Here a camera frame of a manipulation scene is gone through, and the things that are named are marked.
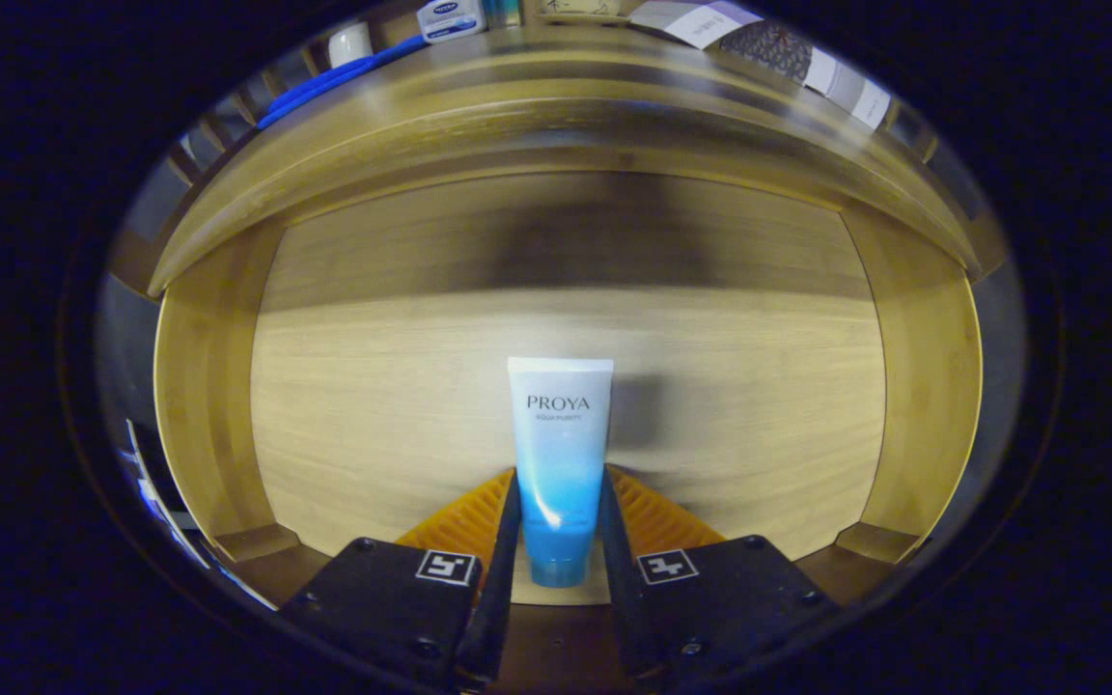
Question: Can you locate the pink and purple book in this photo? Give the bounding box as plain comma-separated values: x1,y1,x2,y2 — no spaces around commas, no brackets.
628,0,765,49

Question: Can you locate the folded blue cloth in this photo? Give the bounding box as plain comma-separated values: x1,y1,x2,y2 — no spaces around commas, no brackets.
257,34,431,129

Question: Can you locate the blue and white tube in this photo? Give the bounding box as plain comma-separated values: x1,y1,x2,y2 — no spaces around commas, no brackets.
507,357,615,588

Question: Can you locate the dark patterned book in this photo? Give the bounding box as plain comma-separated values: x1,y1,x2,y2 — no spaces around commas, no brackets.
715,19,813,83

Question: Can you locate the white bottle with blue cap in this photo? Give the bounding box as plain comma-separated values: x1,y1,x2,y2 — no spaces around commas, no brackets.
416,0,487,44

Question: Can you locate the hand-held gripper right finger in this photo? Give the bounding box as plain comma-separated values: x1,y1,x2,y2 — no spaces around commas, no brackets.
598,463,842,694

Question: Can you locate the white pump bottle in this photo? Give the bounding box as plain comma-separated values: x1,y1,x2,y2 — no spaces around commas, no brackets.
328,22,375,69

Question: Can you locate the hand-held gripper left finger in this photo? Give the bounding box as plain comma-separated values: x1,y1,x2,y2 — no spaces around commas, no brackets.
278,468,524,694

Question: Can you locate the plain white book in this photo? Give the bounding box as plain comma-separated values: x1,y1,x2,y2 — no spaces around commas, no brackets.
802,46,851,97

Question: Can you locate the wooden countertop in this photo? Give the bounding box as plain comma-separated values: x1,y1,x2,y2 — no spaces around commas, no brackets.
146,24,982,298

